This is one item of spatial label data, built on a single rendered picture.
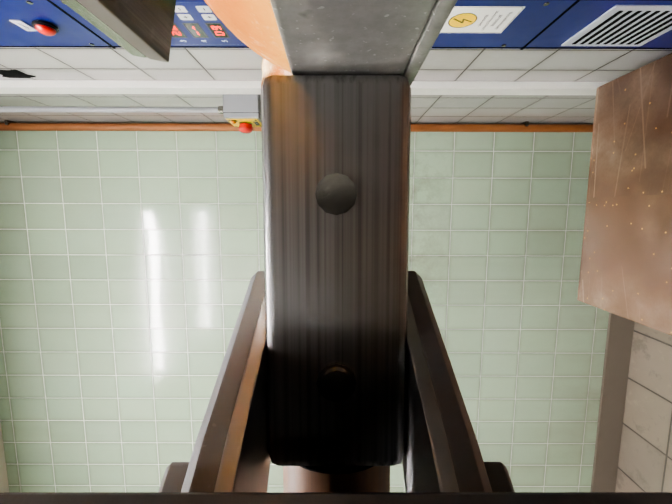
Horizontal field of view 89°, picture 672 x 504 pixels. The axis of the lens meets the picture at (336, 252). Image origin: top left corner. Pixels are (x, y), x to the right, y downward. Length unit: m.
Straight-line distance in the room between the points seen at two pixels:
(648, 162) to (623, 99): 0.16
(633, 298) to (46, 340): 1.93
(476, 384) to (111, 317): 1.51
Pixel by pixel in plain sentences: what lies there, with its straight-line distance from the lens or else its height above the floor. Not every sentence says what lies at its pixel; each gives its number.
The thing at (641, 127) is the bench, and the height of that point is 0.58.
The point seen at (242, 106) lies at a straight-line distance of 1.06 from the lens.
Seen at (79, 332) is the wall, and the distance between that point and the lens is 1.76.
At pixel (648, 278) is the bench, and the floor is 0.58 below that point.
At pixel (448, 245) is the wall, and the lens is 1.41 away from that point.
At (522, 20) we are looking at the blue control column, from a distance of 0.70.
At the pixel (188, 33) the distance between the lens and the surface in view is 0.72.
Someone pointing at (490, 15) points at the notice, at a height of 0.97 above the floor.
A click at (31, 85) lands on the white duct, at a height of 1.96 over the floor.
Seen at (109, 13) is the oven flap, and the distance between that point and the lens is 0.42.
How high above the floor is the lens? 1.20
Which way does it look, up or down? level
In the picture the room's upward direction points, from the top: 90 degrees counter-clockwise
